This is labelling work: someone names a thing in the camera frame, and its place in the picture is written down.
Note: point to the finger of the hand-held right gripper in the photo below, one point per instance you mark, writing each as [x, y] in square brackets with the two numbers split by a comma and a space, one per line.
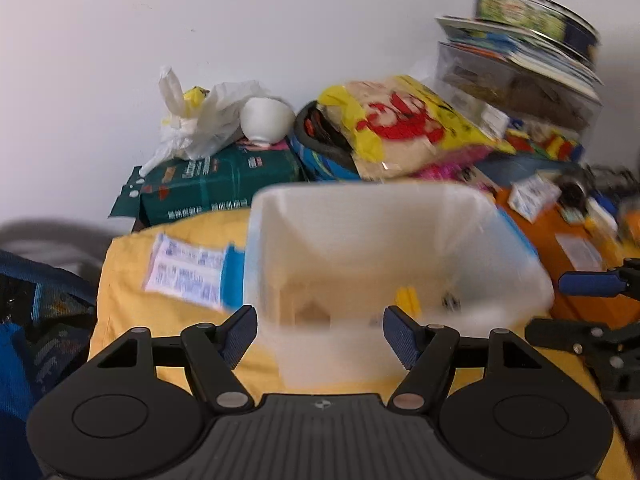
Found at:
[592, 284]
[560, 332]

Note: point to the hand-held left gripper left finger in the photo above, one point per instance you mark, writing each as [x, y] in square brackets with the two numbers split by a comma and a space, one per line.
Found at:
[239, 334]

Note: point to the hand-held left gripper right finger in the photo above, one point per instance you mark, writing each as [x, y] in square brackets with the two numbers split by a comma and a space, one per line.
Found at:
[401, 335]

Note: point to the white plastic bin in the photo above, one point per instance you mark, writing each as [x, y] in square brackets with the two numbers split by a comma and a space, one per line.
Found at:
[350, 240]

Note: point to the white paper slip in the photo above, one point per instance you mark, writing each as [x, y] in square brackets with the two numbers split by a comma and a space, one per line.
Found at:
[580, 252]

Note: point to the yellow toy piece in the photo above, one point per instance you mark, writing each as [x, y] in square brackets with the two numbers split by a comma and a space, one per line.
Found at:
[406, 297]

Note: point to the blue packet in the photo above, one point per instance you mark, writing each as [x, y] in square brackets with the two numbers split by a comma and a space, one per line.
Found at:
[234, 275]

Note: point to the orange box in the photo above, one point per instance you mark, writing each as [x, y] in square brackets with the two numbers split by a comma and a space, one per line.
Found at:
[550, 230]

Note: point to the light blue box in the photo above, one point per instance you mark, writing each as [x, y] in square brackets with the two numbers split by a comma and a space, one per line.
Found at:
[520, 240]

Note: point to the white printed packet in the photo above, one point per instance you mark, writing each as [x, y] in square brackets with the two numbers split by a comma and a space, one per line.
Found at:
[182, 267]

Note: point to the yellow blanket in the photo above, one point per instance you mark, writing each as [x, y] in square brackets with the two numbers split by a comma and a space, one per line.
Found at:
[150, 320]

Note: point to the black round device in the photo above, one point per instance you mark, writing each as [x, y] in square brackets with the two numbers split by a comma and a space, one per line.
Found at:
[574, 189]

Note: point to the small white box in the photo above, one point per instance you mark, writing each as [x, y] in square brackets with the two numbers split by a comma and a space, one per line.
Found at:
[532, 197]

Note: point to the colourful toy box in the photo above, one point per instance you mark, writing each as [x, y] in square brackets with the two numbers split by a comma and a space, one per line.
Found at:
[547, 145]

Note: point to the dark green carton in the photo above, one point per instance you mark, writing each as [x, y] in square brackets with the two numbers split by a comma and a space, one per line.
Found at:
[225, 180]

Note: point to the pink packet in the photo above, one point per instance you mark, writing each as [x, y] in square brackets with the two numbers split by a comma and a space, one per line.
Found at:
[440, 171]

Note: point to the black blue bag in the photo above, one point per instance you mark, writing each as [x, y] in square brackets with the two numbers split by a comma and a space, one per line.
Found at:
[320, 150]

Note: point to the yellow red snack bag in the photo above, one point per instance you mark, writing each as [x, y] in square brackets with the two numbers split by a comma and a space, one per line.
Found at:
[400, 125]

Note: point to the white plastic bag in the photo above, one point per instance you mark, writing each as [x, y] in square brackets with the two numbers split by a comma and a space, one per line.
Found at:
[210, 120]

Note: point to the white bowl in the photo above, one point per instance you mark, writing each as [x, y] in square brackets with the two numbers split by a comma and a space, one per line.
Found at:
[265, 117]

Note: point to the stack of picture books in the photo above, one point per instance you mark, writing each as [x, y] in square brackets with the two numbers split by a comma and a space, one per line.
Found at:
[500, 80]

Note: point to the blue patterned fabric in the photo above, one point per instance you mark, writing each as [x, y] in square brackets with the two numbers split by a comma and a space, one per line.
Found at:
[15, 370]

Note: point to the round decorated tin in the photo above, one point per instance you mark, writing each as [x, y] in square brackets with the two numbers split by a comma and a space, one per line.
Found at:
[525, 15]

